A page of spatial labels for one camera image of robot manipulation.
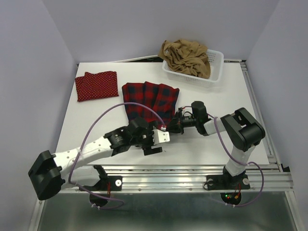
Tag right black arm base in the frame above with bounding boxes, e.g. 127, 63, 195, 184
203, 174, 251, 205

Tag white board strip behind table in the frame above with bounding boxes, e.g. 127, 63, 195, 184
111, 55, 158, 63

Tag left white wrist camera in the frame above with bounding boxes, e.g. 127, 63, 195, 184
153, 129, 170, 145

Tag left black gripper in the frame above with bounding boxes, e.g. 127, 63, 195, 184
130, 121, 162, 155

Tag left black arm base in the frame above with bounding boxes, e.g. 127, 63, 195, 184
88, 176, 124, 209

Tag white plastic basket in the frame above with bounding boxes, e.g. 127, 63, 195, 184
162, 49, 224, 87

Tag tan brown skirt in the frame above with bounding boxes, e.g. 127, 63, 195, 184
158, 39, 211, 79

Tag red black plaid skirt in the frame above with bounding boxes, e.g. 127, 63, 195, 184
122, 81, 180, 125

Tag aluminium frame rails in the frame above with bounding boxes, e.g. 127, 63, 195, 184
29, 61, 305, 231

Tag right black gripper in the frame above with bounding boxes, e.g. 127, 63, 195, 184
165, 111, 198, 134

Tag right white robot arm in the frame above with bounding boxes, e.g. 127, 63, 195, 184
167, 101, 266, 191

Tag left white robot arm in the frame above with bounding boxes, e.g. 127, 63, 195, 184
28, 117, 170, 201

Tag red polka dot skirt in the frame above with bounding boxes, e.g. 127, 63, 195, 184
75, 71, 119, 102

